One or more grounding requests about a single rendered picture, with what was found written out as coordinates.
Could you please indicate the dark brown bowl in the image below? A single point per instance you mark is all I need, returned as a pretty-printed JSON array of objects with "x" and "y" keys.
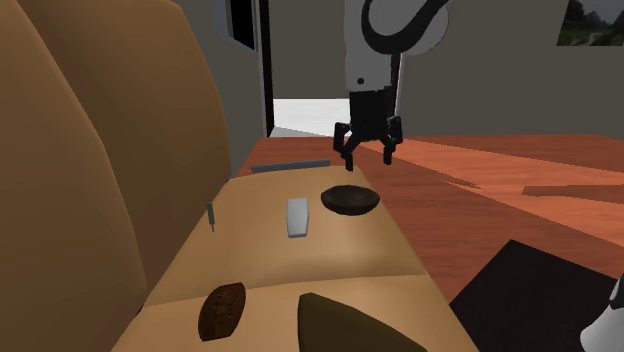
[{"x": 350, "y": 199}]

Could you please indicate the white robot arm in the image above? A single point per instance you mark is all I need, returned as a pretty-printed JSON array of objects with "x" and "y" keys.
[{"x": 362, "y": 53}]

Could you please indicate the landscape wall picture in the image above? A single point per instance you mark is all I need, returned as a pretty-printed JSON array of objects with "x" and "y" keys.
[{"x": 592, "y": 23}]

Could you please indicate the light grey remote control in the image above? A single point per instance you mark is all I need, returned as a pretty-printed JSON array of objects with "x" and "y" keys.
[{"x": 297, "y": 217}]

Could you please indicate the grey flat bar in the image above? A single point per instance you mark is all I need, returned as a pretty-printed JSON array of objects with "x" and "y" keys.
[{"x": 290, "y": 166}]

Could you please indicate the dark olive cushion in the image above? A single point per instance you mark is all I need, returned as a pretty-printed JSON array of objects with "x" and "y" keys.
[{"x": 341, "y": 327}]

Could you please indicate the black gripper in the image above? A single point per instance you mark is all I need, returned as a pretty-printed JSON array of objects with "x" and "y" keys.
[{"x": 368, "y": 111}]

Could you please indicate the brown oval carved object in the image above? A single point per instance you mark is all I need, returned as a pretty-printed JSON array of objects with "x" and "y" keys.
[{"x": 222, "y": 312}]

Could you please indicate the open doorway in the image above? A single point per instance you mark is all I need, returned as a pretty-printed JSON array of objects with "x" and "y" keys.
[{"x": 265, "y": 68}]

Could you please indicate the grey pen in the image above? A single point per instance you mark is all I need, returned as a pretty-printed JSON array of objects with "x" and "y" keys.
[{"x": 210, "y": 214}]

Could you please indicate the black robot stand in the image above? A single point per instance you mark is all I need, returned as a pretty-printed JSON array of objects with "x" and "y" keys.
[{"x": 526, "y": 302}]

